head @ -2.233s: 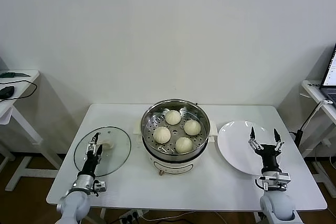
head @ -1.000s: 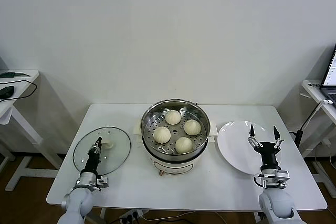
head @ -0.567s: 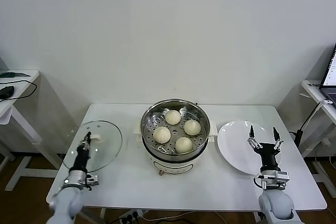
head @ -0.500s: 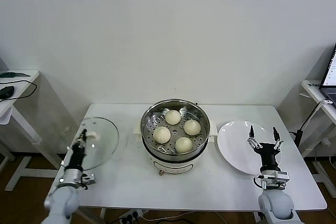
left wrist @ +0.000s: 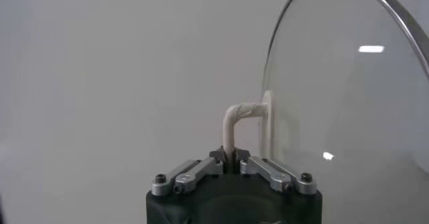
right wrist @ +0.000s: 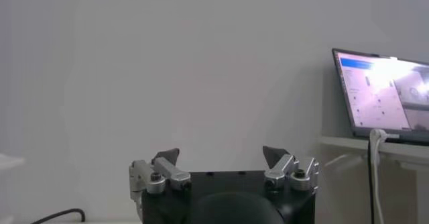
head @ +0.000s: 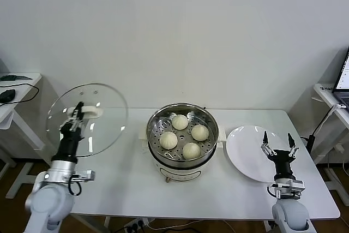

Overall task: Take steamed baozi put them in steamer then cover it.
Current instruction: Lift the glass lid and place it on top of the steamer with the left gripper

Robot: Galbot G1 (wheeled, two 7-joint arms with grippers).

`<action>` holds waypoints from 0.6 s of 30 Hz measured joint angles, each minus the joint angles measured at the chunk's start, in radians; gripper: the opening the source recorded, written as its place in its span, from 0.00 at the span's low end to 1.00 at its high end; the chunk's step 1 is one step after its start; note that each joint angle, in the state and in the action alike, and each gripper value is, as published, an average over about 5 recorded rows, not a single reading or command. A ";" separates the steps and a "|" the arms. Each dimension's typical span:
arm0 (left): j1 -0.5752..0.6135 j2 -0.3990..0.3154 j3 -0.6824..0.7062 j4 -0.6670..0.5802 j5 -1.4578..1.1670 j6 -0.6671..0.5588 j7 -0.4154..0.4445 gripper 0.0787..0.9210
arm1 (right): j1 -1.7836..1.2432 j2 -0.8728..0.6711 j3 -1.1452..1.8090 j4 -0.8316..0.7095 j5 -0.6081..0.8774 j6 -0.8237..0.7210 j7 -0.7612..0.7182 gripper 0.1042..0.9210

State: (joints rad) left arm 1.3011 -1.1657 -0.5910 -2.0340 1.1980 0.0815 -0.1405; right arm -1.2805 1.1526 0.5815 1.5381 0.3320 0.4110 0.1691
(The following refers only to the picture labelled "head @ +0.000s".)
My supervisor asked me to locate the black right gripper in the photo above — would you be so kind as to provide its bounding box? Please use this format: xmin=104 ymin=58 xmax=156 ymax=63
xmin=261 ymin=131 xmax=300 ymax=181

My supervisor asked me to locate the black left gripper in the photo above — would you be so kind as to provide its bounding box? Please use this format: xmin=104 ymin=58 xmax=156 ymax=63
xmin=51 ymin=101 xmax=85 ymax=163

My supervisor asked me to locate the round glass pot lid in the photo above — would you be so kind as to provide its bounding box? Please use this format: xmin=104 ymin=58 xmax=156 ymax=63
xmin=45 ymin=82 xmax=129 ymax=159

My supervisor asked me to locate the white steamed baozi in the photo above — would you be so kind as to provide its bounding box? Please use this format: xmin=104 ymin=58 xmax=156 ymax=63
xmin=182 ymin=142 xmax=202 ymax=160
xmin=159 ymin=131 xmax=178 ymax=150
xmin=171 ymin=115 xmax=189 ymax=130
xmin=190 ymin=124 xmax=210 ymax=141

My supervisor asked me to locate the perforated steel steamer basket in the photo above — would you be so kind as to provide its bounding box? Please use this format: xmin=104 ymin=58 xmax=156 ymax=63
xmin=146 ymin=103 xmax=219 ymax=169

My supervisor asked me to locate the white round plate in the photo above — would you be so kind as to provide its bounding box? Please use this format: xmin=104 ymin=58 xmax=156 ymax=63
xmin=225 ymin=125 xmax=293 ymax=183

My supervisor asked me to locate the white side desk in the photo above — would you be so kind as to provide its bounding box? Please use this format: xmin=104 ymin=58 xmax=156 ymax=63
xmin=0 ymin=73 xmax=66 ymax=200
xmin=312 ymin=82 xmax=349 ymax=206

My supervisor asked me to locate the black computer mouse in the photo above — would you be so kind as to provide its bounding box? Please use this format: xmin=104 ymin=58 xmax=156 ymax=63
xmin=0 ymin=89 xmax=15 ymax=102

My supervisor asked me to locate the grey open laptop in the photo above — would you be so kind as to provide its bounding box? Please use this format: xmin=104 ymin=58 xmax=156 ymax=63
xmin=330 ymin=43 xmax=349 ymax=114

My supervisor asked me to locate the white electric cooking pot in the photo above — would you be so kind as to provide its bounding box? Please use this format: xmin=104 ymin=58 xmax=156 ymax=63
xmin=138 ymin=126 xmax=226 ymax=184

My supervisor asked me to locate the white power strip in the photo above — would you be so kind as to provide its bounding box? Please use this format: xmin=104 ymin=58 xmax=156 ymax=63
xmin=122 ymin=218 xmax=149 ymax=231

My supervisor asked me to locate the black cable with clamp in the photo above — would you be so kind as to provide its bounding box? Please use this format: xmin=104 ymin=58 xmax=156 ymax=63
xmin=299 ymin=109 xmax=334 ymax=160

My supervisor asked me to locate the black mouse cable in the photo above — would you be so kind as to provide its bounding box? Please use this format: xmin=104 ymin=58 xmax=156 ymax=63
xmin=0 ymin=83 xmax=39 ymax=106

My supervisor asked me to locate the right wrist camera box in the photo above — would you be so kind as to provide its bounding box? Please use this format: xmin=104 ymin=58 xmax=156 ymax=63
xmin=274 ymin=180 xmax=305 ymax=199

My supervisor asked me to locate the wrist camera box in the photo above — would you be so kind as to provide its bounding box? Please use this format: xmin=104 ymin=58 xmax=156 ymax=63
xmin=274 ymin=180 xmax=305 ymax=199
xmin=72 ymin=169 xmax=96 ymax=182

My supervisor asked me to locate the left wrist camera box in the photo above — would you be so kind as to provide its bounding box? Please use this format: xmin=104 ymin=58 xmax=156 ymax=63
xmin=72 ymin=169 xmax=96 ymax=182

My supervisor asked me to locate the white laptop plug cable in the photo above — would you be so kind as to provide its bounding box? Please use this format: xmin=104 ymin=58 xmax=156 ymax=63
xmin=328 ymin=103 xmax=345 ymax=116

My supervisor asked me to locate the thin white floor cable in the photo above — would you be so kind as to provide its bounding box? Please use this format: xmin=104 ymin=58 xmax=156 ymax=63
xmin=147 ymin=218 xmax=204 ymax=230

